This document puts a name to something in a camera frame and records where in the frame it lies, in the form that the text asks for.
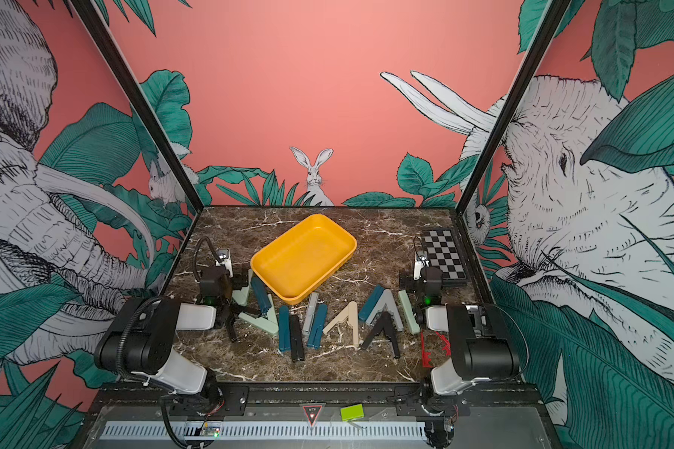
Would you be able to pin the beige open pliers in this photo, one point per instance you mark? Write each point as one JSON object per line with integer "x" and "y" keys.
{"x": 349, "y": 315}

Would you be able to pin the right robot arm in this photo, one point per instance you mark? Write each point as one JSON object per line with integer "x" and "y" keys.
{"x": 479, "y": 349}

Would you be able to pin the black frame post right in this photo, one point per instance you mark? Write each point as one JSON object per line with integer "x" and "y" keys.
{"x": 546, "y": 30}

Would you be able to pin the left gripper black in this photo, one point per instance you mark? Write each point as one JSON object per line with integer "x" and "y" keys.
{"x": 231, "y": 313}

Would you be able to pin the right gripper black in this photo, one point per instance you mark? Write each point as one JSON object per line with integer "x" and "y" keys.
{"x": 401, "y": 314}

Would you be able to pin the black closed pliers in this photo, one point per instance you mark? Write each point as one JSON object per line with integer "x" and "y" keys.
{"x": 296, "y": 339}

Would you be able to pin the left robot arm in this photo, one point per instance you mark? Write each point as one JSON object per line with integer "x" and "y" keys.
{"x": 138, "y": 345}

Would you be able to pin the mint green open pliers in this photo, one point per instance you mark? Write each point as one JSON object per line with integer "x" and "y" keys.
{"x": 267, "y": 322}

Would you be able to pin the black frame post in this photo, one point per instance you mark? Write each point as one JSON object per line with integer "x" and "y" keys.
{"x": 546, "y": 30}
{"x": 100, "y": 34}

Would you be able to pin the black open pliers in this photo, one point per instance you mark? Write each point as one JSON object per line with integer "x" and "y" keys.
{"x": 383, "y": 325}

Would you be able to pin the mint green pliers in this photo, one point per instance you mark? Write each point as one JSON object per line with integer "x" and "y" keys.
{"x": 267, "y": 322}
{"x": 409, "y": 314}

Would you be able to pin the grey closed pliers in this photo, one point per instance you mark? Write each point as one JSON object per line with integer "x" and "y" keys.
{"x": 310, "y": 313}

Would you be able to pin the black frame post left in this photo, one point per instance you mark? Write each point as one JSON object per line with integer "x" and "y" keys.
{"x": 100, "y": 34}

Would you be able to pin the red plastic tool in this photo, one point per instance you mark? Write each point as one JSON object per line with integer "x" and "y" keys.
{"x": 433, "y": 344}

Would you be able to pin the black white checkerboard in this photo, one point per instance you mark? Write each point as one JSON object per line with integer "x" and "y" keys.
{"x": 442, "y": 252}

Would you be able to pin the yellow plastic storage tray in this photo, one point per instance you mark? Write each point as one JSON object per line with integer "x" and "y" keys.
{"x": 299, "y": 261}

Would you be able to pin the green sticky note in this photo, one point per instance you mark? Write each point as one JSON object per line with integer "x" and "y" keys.
{"x": 352, "y": 412}

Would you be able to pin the black mounting rail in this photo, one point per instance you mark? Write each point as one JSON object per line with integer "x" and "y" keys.
{"x": 406, "y": 399}

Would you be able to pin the grey pliers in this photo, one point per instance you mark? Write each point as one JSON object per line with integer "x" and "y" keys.
{"x": 310, "y": 313}
{"x": 385, "y": 303}

